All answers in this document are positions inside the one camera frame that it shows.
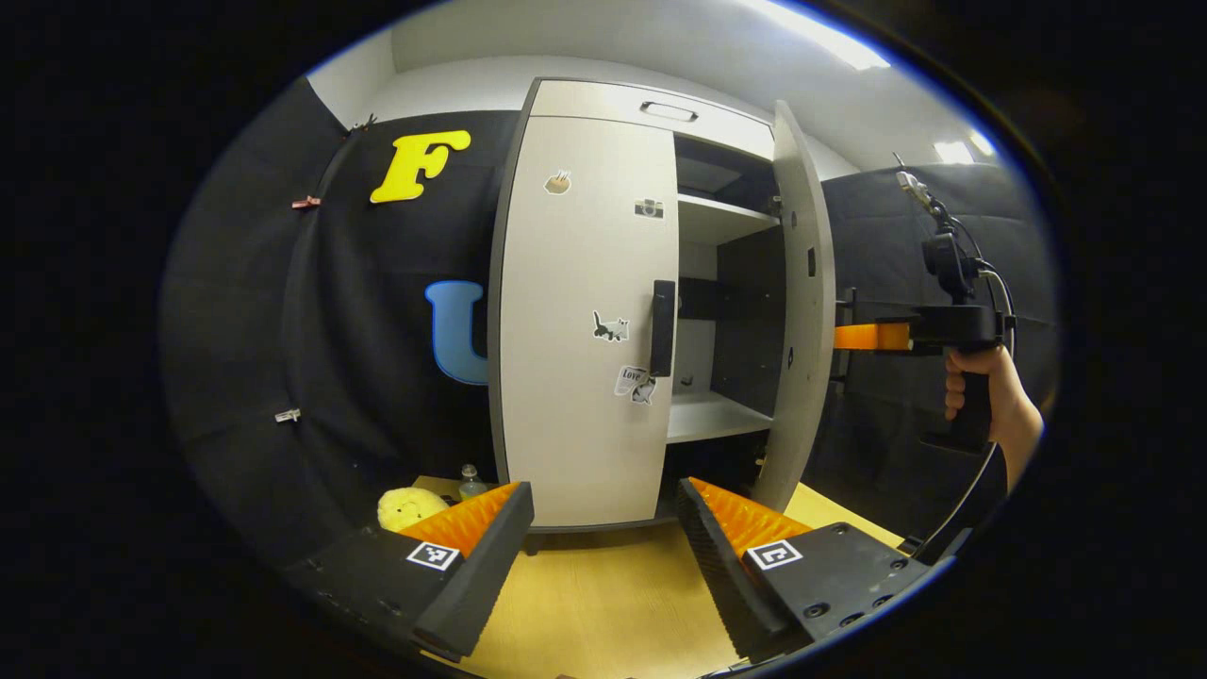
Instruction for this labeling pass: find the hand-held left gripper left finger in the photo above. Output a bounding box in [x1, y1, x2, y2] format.
[283, 481, 536, 661]

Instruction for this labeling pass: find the beige double-door shoe cabinet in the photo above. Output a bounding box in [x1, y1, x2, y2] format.
[488, 77, 835, 553]

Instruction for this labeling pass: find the beige cabinet door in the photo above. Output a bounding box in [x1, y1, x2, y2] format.
[497, 115, 680, 529]
[750, 100, 837, 515]

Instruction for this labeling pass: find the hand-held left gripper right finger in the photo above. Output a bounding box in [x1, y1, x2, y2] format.
[676, 476, 934, 661]

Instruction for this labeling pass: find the white cabinet shelf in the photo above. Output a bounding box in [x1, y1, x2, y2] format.
[677, 193, 782, 248]
[667, 389, 774, 444]

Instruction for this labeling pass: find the black backdrop cloth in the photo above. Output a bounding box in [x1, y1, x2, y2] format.
[160, 77, 1057, 567]

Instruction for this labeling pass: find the ceiling light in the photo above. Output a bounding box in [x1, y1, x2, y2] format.
[934, 130, 998, 166]

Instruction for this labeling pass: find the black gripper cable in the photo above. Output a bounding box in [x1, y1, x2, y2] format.
[905, 269, 1019, 562]

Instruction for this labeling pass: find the yellow plush toy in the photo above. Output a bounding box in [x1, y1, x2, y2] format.
[377, 487, 451, 532]

